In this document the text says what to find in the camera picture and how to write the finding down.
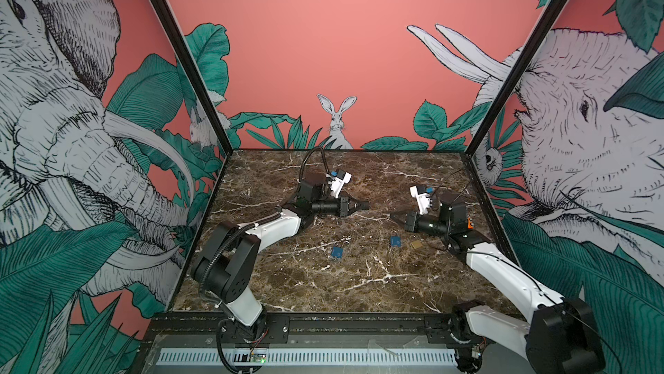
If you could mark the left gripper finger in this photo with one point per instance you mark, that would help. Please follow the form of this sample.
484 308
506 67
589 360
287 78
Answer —
359 203
357 210

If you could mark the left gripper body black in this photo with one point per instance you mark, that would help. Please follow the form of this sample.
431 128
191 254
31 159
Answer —
343 201

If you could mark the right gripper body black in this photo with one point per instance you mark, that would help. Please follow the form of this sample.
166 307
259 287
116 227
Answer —
414 223

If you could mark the blue padlock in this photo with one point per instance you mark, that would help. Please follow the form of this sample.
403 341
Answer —
395 242
336 253

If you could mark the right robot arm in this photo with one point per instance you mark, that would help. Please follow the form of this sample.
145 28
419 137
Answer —
555 334

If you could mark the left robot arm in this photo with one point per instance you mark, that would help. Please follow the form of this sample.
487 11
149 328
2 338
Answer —
225 265

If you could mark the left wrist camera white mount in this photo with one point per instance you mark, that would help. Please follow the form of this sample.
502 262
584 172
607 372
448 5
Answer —
337 180

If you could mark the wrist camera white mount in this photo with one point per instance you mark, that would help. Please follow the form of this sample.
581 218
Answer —
423 196
337 180

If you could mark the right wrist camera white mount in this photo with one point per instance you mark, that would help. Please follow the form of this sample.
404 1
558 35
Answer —
423 196

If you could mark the left black frame post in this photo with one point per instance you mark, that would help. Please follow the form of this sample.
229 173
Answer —
178 42

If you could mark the black frame post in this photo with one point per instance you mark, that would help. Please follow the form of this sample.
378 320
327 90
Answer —
178 42
550 14

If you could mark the black mounting rail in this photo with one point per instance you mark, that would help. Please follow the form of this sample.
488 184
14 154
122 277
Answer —
279 327

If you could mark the white slotted cable duct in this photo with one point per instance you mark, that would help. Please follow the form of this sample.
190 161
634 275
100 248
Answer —
270 357

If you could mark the right black frame post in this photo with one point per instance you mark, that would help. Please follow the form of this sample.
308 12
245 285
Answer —
550 14

